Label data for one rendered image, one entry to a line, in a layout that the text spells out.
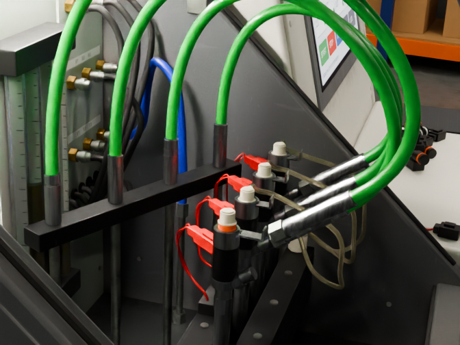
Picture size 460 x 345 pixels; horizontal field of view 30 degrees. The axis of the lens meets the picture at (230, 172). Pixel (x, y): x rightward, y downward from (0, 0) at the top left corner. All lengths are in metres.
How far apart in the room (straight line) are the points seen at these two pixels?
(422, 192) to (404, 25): 4.87
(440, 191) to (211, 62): 0.48
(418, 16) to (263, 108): 5.10
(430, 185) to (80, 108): 0.61
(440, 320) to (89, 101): 0.55
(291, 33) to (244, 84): 0.11
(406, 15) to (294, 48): 5.03
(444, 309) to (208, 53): 0.46
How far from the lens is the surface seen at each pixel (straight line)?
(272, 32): 1.19
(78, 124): 1.18
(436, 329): 1.12
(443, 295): 1.20
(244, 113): 1.18
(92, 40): 1.20
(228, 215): 0.88
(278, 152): 1.10
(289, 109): 1.17
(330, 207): 0.85
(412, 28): 6.27
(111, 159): 1.00
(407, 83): 0.80
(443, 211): 1.37
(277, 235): 0.87
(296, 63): 1.24
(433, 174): 1.52
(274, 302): 1.06
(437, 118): 1.82
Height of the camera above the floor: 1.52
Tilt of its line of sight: 22 degrees down
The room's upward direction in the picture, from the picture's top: 3 degrees clockwise
